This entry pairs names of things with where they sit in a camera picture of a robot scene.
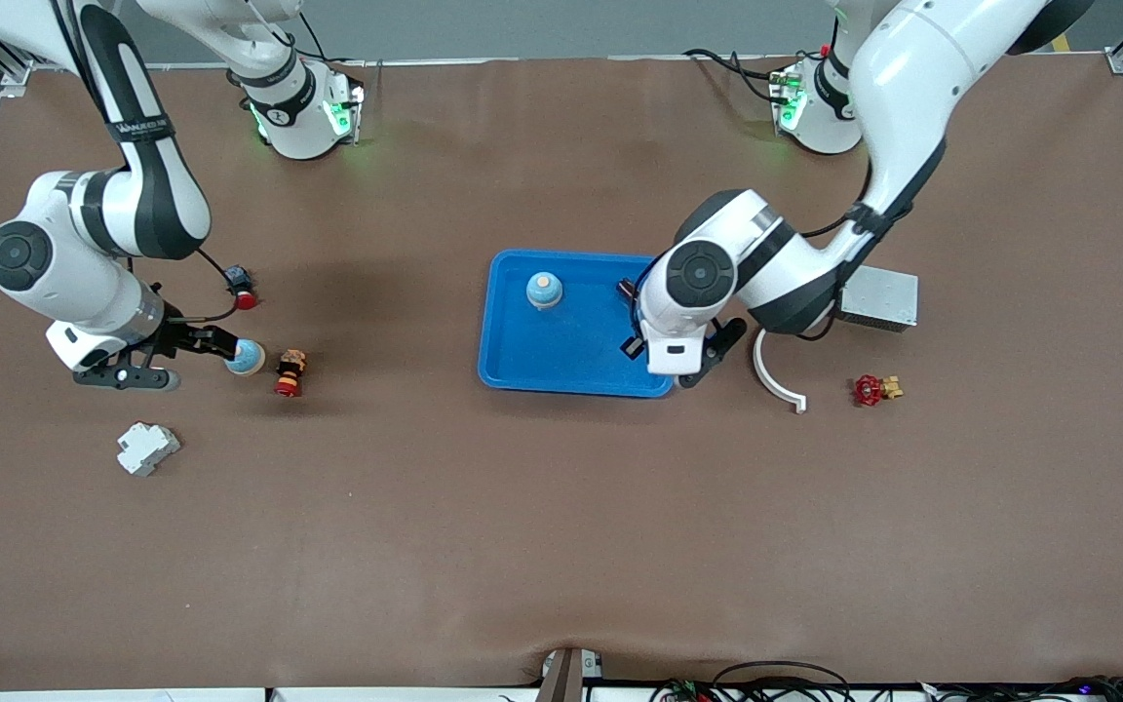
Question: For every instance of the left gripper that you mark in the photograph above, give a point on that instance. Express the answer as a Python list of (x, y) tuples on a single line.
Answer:
[(632, 344)]

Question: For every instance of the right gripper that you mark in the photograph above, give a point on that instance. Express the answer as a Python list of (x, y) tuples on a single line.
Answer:
[(183, 335)]

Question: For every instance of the dark brown electrolytic capacitor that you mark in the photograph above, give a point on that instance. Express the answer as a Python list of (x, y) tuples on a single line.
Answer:
[(627, 290)]

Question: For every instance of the blue bell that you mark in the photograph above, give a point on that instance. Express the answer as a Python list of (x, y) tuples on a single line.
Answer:
[(248, 361), (544, 290)]

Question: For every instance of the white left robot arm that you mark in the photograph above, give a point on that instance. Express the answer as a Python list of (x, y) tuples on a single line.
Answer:
[(703, 273)]

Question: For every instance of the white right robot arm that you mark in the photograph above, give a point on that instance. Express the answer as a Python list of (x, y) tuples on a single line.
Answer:
[(142, 205)]

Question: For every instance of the blue plastic tray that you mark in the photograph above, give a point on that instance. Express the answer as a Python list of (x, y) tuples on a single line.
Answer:
[(561, 341)]

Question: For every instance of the red push button black body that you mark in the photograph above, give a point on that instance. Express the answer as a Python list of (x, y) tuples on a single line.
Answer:
[(242, 290)]

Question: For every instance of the white circuit breaker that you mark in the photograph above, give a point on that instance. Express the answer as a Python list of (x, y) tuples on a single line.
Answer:
[(147, 448)]

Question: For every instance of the white curved plastic clamp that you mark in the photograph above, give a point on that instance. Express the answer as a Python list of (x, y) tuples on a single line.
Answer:
[(776, 390)]

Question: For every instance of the brown table cover mat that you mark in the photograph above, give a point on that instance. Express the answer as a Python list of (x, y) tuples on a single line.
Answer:
[(561, 546)]

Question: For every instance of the silver metal power supply box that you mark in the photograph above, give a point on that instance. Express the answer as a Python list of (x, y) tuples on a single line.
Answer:
[(883, 297)]

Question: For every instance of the grey metal bracket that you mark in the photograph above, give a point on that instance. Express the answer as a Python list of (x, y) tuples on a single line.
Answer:
[(566, 675)]

